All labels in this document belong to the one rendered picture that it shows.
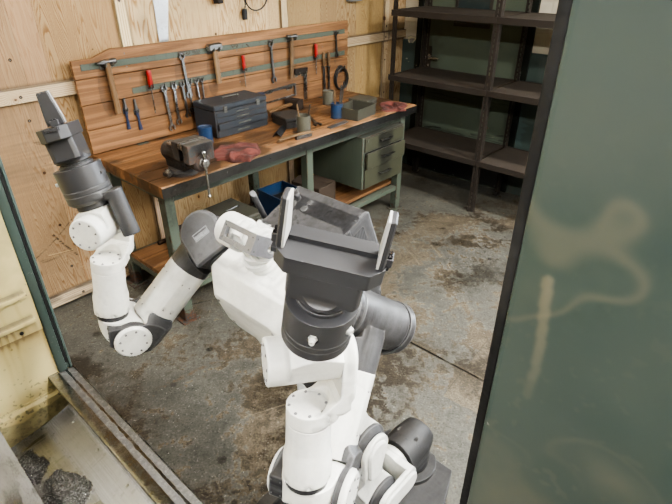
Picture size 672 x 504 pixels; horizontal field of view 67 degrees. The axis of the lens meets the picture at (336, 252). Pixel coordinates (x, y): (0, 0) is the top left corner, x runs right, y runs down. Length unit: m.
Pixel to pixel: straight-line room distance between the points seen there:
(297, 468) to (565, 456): 0.45
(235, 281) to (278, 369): 0.38
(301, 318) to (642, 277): 0.36
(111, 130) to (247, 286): 2.38
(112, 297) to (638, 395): 1.00
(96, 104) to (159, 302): 2.14
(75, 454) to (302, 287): 1.22
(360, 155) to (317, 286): 3.19
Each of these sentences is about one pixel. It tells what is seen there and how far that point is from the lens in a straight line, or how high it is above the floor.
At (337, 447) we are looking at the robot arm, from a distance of 0.86.
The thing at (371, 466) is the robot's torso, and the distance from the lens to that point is 1.57.
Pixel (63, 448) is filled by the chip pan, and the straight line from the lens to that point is 1.72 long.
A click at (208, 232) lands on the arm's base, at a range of 1.11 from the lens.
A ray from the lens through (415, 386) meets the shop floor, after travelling 2.65.
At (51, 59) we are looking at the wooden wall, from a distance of 3.18.
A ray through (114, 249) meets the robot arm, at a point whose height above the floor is 1.32.
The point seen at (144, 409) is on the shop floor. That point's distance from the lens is 2.68.
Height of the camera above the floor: 1.85
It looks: 30 degrees down
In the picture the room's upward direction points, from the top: straight up
